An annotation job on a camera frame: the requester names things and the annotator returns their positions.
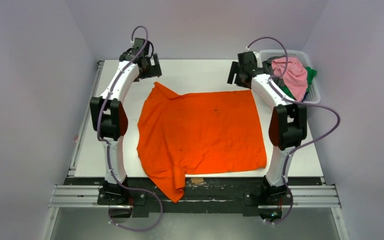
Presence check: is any orange t-shirt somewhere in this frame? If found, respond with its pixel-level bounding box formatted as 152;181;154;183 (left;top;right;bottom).
137;82;267;203

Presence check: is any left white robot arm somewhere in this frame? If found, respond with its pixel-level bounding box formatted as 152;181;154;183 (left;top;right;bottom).
89;49;162;206

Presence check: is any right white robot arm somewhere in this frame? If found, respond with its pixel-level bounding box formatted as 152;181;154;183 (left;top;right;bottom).
227;52;307;204

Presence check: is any grey t-shirt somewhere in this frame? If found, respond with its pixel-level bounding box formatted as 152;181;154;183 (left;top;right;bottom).
262;55;296;99

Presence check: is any pink t-shirt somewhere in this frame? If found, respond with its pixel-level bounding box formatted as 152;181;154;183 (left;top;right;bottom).
271;56;308;102

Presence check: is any green t-shirt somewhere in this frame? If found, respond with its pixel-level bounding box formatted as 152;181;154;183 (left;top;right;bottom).
280;66;313;102

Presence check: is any white plastic laundry basket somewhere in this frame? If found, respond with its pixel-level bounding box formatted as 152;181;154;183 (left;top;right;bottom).
258;49;321;104

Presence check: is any brown tape piece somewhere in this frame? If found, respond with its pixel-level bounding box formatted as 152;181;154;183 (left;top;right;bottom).
190;177;205;185

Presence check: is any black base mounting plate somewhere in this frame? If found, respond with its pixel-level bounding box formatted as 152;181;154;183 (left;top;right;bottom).
52;177;330;219

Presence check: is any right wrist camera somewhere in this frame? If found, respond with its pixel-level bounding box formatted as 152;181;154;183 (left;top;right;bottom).
237;51;259;69

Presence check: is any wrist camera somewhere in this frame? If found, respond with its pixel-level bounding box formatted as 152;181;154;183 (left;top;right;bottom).
132;37;151;55
237;51;259;69

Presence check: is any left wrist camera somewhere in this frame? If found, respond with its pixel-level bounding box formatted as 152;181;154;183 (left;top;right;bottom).
132;37;151;55

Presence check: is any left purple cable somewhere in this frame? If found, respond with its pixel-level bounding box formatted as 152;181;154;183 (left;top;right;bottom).
96;25;164;232

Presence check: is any purple cable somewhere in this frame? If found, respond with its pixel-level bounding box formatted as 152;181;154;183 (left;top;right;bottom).
246;36;341;226
96;25;164;232

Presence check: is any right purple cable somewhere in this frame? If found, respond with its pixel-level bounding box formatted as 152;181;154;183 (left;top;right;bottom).
246;36;341;226

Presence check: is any aluminium frame rail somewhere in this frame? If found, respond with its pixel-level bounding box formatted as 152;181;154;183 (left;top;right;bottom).
41;59;349;240

